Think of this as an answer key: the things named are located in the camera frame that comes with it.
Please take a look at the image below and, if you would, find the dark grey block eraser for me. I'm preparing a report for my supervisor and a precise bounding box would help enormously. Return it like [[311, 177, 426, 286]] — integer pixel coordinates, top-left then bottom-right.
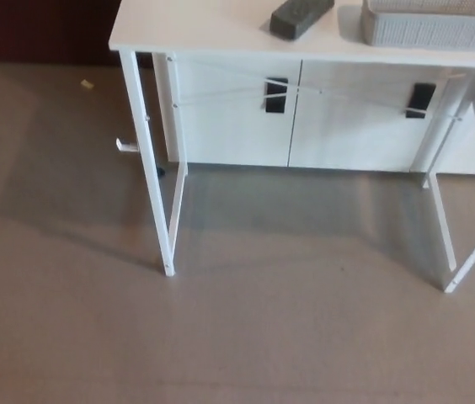
[[270, 0, 338, 45]]

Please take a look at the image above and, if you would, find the white cabinet with doors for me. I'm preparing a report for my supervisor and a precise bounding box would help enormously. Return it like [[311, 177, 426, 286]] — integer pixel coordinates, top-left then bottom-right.
[[152, 52, 475, 176]]

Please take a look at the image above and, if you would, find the grey perforated plastic basket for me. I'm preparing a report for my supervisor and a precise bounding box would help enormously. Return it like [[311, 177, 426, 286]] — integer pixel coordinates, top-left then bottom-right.
[[360, 0, 475, 52]]

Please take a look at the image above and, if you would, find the dark brown cabinet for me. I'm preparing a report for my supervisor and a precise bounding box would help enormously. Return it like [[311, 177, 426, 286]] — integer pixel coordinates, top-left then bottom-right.
[[0, 0, 123, 66]]

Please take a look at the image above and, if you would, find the black cabinet door handle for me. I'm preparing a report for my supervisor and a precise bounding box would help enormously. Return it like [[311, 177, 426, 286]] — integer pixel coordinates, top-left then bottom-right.
[[264, 77, 290, 114], [404, 82, 436, 119]]

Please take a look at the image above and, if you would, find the white metal frame desk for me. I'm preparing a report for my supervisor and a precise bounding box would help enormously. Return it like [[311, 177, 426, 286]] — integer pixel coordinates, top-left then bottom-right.
[[109, 0, 475, 295]]

